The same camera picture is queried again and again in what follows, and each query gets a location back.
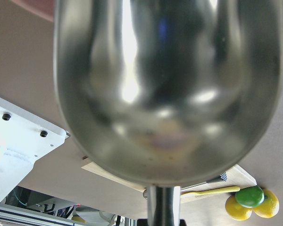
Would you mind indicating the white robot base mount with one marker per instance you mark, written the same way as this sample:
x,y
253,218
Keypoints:
x,y
24,139

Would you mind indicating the yellow plastic knife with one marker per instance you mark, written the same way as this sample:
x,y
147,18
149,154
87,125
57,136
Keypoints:
x,y
213,191

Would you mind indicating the green lime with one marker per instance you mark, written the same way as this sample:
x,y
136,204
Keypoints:
x,y
250,197

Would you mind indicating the stainless steel ice scoop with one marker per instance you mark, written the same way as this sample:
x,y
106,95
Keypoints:
x,y
167,93

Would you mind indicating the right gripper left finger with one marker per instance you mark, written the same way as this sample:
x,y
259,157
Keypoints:
x,y
142,222

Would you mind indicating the whole yellow lemon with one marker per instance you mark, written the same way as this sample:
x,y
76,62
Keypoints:
x,y
236,211

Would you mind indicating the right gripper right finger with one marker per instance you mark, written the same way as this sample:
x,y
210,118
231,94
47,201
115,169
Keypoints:
x,y
182,222

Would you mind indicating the bamboo cutting board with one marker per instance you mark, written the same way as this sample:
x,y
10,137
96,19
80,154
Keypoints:
x,y
235,176

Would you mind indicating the steel muddler black tip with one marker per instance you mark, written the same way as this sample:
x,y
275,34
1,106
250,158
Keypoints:
x,y
220,178

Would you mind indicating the pink ribbed bowl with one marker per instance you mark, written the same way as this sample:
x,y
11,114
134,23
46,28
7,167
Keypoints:
x,y
42,8

